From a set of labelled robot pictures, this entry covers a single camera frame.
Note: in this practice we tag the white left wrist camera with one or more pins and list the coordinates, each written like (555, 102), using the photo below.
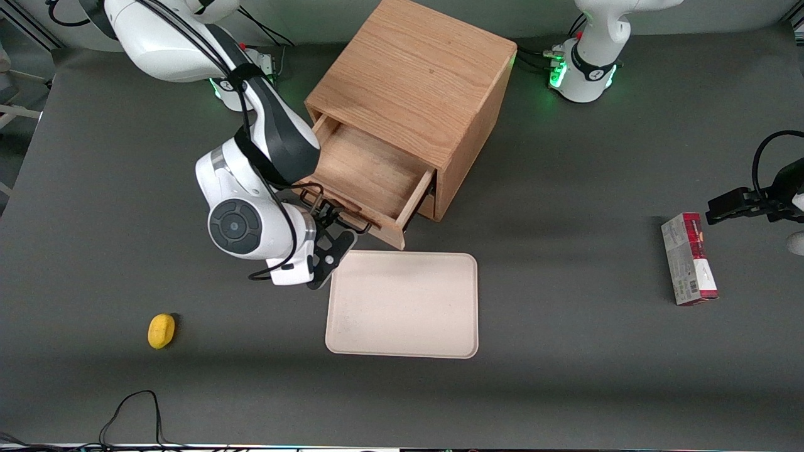
(798, 243)

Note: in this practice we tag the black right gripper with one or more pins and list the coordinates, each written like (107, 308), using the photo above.
(321, 216)

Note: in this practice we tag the oak wooden drawer cabinet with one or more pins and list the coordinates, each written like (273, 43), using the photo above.
(421, 69)

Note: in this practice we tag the grey and red carton box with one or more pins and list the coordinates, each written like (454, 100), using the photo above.
(688, 258)

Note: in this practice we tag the grey aluminium frame bar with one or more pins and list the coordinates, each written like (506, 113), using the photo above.
(28, 28)

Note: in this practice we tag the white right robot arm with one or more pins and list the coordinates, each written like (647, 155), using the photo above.
(251, 188)

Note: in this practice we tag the beige rectangular tray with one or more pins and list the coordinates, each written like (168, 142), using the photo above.
(402, 304)

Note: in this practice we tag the yellow lemon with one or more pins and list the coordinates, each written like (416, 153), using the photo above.
(161, 331)

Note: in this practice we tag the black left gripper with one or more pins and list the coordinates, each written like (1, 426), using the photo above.
(785, 192)

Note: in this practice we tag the oak drawer with tall front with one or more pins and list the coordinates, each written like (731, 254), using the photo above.
(429, 206)

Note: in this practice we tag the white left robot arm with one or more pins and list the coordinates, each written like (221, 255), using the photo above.
(593, 56)

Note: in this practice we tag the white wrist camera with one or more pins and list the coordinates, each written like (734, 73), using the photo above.
(798, 243)
(292, 271)

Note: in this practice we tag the oak drawer with shallow front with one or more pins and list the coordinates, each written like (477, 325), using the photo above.
(370, 169)

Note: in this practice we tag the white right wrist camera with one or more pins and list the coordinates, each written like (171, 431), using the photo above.
(292, 271)

